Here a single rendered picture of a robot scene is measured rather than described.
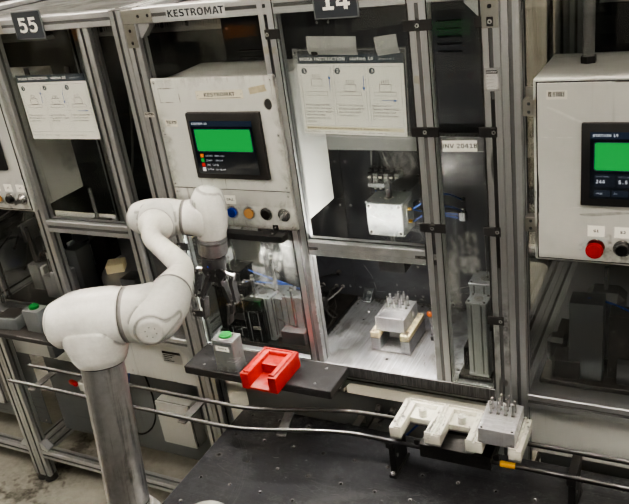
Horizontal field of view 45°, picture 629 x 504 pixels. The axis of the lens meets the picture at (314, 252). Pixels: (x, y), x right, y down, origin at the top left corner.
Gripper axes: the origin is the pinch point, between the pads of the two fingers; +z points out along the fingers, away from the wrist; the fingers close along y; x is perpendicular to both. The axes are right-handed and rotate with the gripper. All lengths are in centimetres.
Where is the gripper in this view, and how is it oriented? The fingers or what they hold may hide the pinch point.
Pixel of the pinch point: (218, 312)
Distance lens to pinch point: 240.0
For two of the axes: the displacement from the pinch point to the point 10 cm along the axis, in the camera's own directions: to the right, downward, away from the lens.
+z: 0.2, 9.0, 4.3
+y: -9.1, -1.6, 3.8
